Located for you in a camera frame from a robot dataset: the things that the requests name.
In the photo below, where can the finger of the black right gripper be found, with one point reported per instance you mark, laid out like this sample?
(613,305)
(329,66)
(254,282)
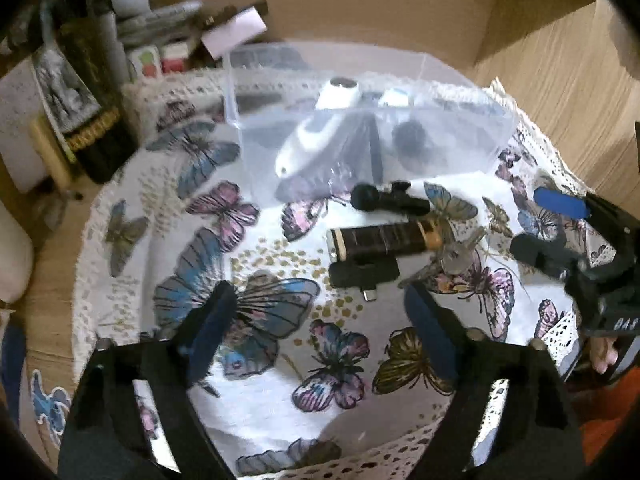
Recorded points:
(549,258)
(569,206)

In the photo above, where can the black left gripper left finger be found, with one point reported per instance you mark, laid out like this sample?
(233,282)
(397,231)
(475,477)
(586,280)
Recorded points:
(104,436)

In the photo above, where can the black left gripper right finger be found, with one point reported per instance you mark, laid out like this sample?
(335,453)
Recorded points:
(537,436)

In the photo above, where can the bunch of silver keys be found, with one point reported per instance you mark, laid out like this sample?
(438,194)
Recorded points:
(455,258)

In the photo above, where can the brown and gold lighter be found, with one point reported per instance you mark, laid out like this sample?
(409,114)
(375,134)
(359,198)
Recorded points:
(391,239)

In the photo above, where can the black perforated round strainer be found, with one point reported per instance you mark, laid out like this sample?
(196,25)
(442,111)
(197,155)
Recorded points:
(411,146)

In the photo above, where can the black clip-on microphone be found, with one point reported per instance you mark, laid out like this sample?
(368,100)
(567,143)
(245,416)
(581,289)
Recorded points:
(396,199)

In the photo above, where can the person's right hand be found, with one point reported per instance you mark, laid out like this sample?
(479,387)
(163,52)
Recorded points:
(602,353)

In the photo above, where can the black usb-c adapter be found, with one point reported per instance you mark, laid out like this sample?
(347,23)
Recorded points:
(364,274)

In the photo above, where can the small white blue device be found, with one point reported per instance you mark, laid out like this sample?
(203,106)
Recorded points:
(395,98)

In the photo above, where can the white butterfly print cloth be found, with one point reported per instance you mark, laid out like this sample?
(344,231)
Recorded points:
(312,381)

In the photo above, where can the white handheld thermometer device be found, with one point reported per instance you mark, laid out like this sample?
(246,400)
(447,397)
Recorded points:
(314,134)

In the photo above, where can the clear plastic storage box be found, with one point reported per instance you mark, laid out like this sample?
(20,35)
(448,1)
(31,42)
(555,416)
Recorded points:
(270,88)

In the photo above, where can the dark wine bottle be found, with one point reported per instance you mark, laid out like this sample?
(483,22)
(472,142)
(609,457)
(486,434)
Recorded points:
(77,90)

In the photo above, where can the small white cardboard box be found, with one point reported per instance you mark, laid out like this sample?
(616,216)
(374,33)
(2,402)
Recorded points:
(240,29)

